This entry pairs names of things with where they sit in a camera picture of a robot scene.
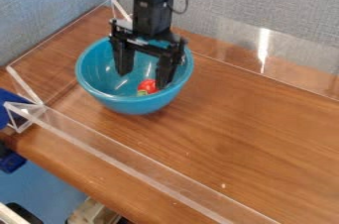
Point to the blue bowl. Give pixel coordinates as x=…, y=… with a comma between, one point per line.
x=117, y=91

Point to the blue clamp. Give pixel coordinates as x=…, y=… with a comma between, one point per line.
x=11, y=161

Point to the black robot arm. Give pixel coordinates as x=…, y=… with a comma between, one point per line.
x=148, y=35

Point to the white and black object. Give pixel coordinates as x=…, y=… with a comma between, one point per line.
x=15, y=214

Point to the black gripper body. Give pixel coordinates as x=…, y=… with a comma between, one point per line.
x=148, y=31

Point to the beige object under table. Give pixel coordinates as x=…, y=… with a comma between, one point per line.
x=93, y=213

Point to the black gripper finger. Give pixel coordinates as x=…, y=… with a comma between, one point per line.
x=123, y=57
x=166, y=69

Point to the clear acrylic barrier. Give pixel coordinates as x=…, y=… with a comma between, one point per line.
x=241, y=152

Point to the red strawberry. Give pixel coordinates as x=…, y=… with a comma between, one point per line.
x=148, y=87

